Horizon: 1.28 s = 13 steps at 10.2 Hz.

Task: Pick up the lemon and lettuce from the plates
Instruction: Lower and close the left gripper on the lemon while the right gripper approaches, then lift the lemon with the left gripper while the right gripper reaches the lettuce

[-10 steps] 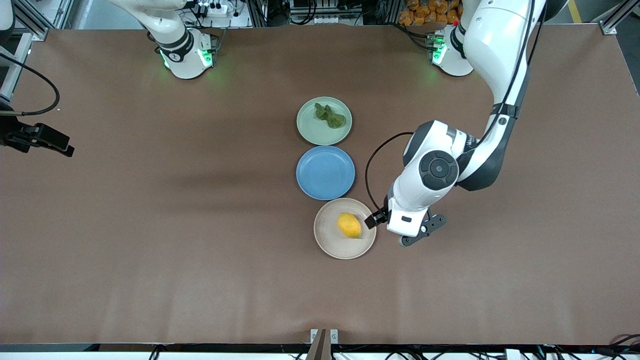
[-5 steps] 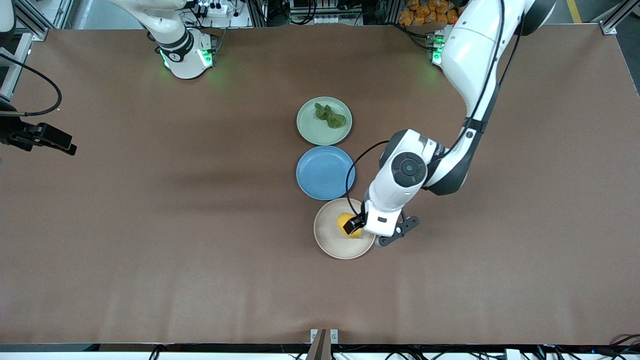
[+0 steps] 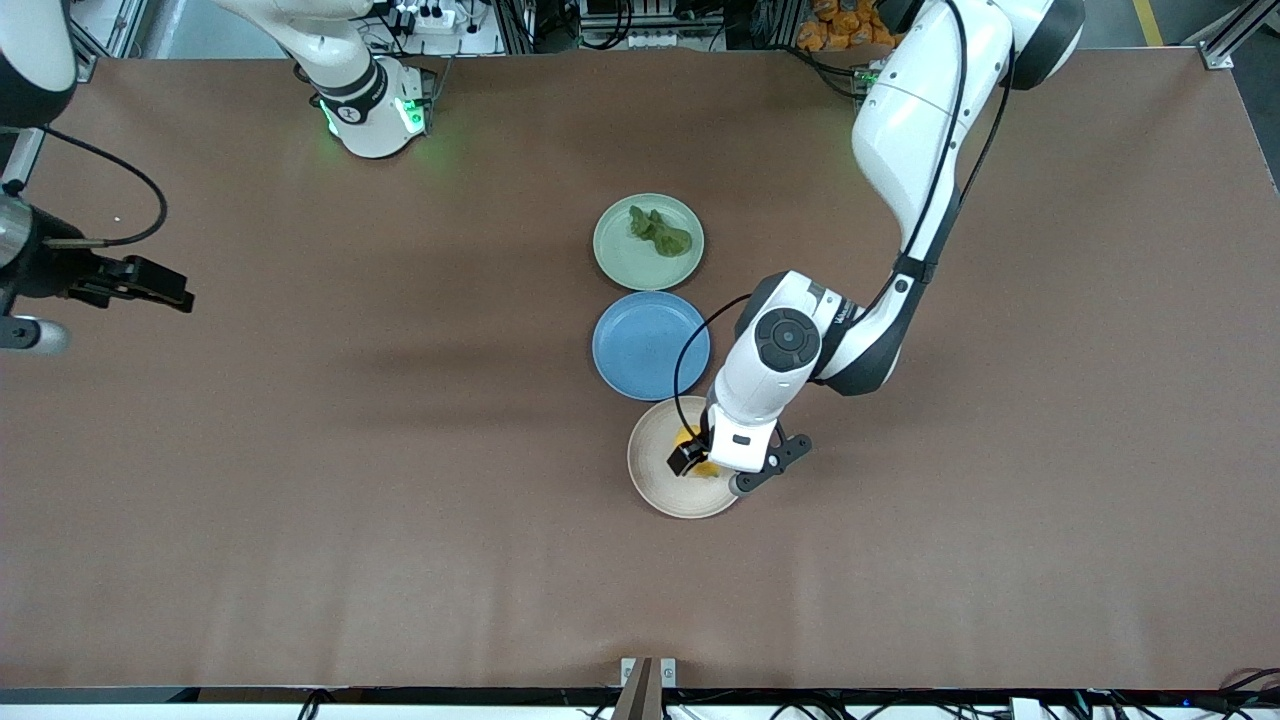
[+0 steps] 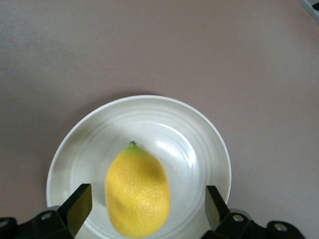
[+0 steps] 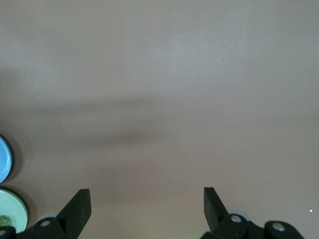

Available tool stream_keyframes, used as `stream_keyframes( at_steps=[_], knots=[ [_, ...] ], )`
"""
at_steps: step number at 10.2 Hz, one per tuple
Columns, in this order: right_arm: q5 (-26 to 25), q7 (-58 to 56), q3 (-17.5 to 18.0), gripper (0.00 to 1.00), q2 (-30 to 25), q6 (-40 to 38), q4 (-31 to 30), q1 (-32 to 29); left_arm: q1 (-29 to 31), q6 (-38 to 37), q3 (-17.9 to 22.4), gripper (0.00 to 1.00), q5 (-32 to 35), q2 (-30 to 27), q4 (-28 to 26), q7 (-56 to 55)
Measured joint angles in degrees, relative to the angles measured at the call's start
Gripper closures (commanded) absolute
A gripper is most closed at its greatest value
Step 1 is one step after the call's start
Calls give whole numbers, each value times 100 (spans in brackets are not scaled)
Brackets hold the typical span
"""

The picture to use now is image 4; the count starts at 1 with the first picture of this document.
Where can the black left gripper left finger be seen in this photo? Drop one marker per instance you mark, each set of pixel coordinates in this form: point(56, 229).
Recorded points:
point(74, 211)

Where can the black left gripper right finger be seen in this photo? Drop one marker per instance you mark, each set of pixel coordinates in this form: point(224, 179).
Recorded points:
point(216, 214)

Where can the yellow lemon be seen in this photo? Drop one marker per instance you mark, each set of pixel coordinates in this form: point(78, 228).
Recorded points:
point(137, 194)

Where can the off-white round plate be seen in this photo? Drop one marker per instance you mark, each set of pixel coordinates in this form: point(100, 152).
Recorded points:
point(174, 119)

